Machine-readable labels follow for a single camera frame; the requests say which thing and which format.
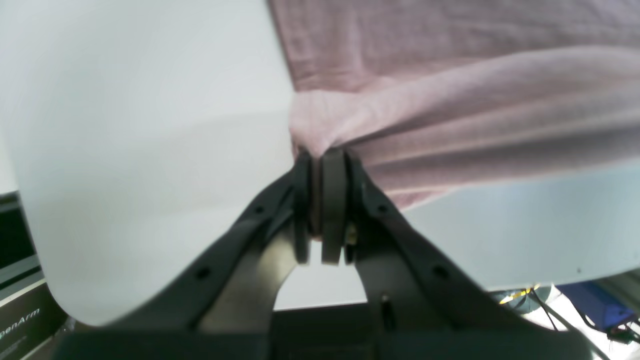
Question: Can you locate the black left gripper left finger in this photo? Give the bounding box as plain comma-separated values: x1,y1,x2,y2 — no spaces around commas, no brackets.
55,153,313,360

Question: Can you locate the yellow cable on floor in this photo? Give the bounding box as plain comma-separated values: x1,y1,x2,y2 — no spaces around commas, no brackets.
498,287,536,306

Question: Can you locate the black OpenArm labelled box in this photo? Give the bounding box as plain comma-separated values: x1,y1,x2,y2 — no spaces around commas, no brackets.
0,281,67,360

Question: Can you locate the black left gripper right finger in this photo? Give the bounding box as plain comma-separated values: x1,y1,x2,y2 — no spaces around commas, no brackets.
320,149,592,360

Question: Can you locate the blue box on floor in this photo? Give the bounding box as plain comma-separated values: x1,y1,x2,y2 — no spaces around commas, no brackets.
555,281,639,333

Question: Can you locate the mauve pink T-shirt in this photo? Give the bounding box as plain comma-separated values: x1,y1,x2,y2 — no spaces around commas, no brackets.
269,0,640,208

